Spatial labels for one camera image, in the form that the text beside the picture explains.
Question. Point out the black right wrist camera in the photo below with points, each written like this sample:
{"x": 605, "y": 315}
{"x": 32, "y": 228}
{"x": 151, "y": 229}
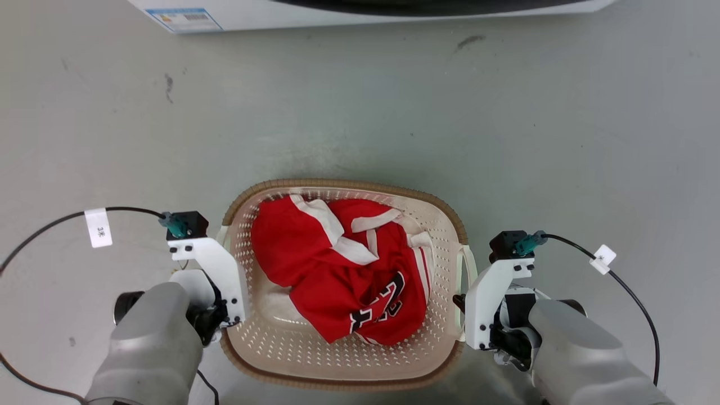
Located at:
{"x": 509, "y": 244}

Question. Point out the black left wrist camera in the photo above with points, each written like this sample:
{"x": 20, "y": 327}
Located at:
{"x": 190, "y": 224}

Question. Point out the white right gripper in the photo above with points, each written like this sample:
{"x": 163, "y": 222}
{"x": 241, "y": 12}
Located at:
{"x": 484, "y": 304}

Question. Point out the white washing machine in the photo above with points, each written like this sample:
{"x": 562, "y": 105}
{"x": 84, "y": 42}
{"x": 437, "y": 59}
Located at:
{"x": 394, "y": 20}

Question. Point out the beige perforated laundry basket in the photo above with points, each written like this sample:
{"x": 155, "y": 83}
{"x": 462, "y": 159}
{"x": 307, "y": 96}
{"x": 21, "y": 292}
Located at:
{"x": 337, "y": 360}

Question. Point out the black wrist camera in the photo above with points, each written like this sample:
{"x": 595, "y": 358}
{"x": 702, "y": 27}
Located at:
{"x": 190, "y": 224}
{"x": 509, "y": 244}

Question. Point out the blue energy label sticker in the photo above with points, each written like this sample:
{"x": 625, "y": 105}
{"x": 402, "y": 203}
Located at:
{"x": 183, "y": 19}

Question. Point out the dark washing machine door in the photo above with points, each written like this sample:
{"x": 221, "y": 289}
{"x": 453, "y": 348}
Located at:
{"x": 427, "y": 7}

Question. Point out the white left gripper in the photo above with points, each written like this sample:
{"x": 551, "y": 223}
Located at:
{"x": 222, "y": 275}

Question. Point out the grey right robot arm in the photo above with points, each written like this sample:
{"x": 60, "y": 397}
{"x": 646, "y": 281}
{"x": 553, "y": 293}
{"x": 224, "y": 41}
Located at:
{"x": 579, "y": 360}

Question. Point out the red basketball jersey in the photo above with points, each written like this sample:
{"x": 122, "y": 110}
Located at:
{"x": 315, "y": 253}

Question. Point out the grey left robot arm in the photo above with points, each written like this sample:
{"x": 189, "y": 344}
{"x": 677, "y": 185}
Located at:
{"x": 149, "y": 349}

